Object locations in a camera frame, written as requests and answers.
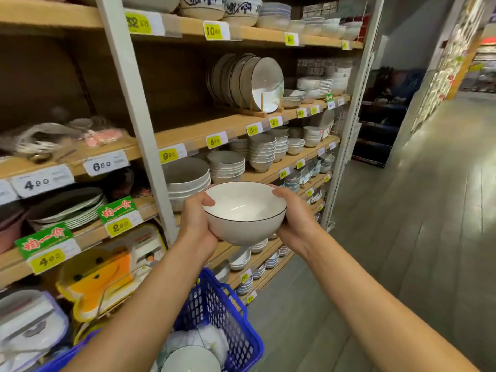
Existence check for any person's right forearm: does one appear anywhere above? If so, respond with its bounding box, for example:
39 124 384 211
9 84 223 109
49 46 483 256
304 234 481 372

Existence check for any person's right hand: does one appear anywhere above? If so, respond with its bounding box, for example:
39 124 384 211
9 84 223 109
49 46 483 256
272 185 324 260

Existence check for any nested row of floral bowls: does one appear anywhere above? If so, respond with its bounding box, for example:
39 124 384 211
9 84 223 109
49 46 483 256
153 324 230 372

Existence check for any wooden plate rack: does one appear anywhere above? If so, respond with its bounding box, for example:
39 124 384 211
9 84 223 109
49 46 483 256
238 92 284 119

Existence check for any blue patterned white bowl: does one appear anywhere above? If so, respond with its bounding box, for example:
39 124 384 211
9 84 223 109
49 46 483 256
223 0 264 27
179 0 226 21

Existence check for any green sign price tag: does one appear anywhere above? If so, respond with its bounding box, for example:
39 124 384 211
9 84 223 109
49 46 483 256
14 222 81 275
97 196 144 239

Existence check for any white price tag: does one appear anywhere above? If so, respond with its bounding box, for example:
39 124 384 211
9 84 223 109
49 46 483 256
83 150 130 177
9 164 75 199

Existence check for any row of blue grey bowls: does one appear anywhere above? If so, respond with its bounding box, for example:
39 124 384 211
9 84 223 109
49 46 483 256
283 152 336 192

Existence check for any dark display rack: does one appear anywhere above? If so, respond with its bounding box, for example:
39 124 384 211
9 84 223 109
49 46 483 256
350 65 427 169

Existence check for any distant stocked shelving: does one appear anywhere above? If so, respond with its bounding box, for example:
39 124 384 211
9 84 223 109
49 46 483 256
410 0 489 134

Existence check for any white divided kids plate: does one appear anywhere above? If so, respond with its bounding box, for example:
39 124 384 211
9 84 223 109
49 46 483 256
0 288 70 372

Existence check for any person's left hand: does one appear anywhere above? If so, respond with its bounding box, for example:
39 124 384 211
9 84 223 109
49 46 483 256
176 191 220 265

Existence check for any stack of large white bowls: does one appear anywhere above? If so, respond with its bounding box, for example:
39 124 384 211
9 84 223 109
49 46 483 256
162 157 212 213

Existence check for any white black-rimmed floral bowl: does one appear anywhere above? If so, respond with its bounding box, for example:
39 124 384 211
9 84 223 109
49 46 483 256
202 181 288 246

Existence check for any row of black-rimmed floral plates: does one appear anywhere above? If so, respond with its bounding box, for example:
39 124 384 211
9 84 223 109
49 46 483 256
205 53 286 114

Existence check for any blue shopping basket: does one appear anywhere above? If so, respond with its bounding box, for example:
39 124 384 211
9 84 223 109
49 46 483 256
37 267 266 372

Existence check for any stack of large white dishes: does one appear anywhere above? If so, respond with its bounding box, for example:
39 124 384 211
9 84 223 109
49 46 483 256
122 0 182 14

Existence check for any stack of pale green plates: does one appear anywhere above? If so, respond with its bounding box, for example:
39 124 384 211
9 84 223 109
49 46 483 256
27 186 109 232

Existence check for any person's left forearm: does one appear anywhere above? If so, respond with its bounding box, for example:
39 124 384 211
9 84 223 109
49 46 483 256
61 238 210 372

